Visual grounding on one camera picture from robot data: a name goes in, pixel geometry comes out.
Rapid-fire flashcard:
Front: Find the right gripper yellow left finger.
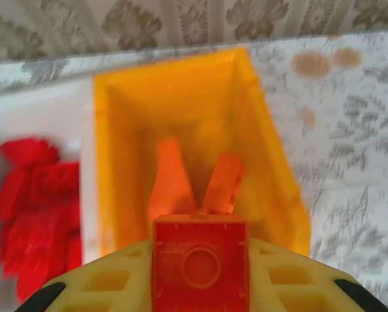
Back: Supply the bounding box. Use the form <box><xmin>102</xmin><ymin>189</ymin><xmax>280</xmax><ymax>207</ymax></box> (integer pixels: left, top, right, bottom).
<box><xmin>17</xmin><ymin>239</ymin><xmax>155</xmax><ymax>312</ymax></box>

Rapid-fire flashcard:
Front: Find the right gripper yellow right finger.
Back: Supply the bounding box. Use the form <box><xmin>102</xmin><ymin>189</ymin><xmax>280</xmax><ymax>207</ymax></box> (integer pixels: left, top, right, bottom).
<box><xmin>247</xmin><ymin>238</ymin><xmax>388</xmax><ymax>312</ymax></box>

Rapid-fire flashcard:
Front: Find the orange sloped lego brick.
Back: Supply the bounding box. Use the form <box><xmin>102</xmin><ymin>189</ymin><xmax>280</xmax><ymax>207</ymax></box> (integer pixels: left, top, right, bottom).
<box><xmin>147</xmin><ymin>137</ymin><xmax>200</xmax><ymax>216</ymax></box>
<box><xmin>204</xmin><ymin>151</ymin><xmax>247</xmax><ymax>216</ymax></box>

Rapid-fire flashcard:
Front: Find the red lego brick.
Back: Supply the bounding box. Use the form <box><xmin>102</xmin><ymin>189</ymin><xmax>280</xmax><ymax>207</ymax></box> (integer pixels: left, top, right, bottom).
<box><xmin>0</xmin><ymin>181</ymin><xmax>84</xmax><ymax>306</ymax></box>
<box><xmin>30</xmin><ymin>161</ymin><xmax>82</xmax><ymax>209</ymax></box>
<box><xmin>0</xmin><ymin>137</ymin><xmax>60</xmax><ymax>170</ymax></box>

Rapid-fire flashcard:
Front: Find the yellow plastic bin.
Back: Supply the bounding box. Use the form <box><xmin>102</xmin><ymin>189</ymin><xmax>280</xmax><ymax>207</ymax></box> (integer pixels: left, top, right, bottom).
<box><xmin>92</xmin><ymin>46</ymin><xmax>312</xmax><ymax>261</ymax></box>

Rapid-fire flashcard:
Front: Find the white plastic bin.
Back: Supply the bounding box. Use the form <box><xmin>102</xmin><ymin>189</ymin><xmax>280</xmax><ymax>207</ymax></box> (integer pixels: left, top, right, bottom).
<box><xmin>0</xmin><ymin>80</ymin><xmax>99</xmax><ymax>312</ymax></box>

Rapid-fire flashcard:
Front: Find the floral patterned table cover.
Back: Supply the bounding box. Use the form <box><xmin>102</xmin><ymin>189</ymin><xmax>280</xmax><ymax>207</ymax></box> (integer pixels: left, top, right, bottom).
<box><xmin>0</xmin><ymin>28</ymin><xmax>388</xmax><ymax>312</ymax></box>

